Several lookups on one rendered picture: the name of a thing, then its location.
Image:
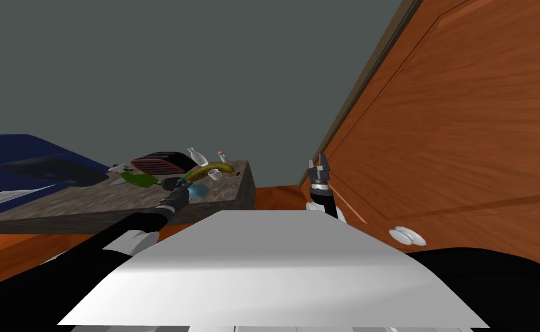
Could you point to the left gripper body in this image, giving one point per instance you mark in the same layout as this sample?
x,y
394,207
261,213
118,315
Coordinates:
x,y
176,184

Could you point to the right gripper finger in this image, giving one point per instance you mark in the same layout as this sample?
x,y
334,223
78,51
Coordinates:
x,y
311,165
323,161

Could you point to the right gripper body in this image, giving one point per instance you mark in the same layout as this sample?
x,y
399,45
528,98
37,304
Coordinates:
x,y
319,176

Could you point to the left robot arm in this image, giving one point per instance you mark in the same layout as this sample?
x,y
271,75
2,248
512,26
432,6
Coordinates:
x,y
67,272

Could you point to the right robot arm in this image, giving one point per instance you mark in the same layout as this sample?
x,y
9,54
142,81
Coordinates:
x,y
491,286

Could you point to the pale blue glass thing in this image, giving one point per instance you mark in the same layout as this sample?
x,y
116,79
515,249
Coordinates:
x,y
199,190

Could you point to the black and red toaster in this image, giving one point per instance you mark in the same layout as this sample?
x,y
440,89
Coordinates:
x,y
159,163

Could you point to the white bottle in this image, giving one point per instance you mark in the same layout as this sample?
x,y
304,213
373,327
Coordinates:
x,y
198,157

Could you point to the green flat leaf-shaped thing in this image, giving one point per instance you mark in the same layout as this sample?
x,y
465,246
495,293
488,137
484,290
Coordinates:
x,y
139,179

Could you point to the white cup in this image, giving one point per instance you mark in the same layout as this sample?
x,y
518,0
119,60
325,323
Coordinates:
x,y
214,174

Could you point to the yellow banana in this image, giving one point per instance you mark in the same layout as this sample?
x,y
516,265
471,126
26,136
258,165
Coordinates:
x,y
214,169

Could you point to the small bottle with brown cork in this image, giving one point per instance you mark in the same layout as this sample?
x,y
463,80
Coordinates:
x,y
222,157

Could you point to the white cutlery piece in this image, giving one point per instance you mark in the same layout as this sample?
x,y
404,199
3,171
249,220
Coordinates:
x,y
116,168
118,181

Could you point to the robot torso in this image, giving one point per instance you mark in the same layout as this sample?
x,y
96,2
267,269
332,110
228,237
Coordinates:
x,y
270,272

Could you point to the brown wooden door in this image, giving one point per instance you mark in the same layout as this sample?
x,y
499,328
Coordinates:
x,y
459,115

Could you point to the dark blue flat appliance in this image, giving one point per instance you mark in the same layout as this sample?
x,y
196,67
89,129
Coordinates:
x,y
30,161

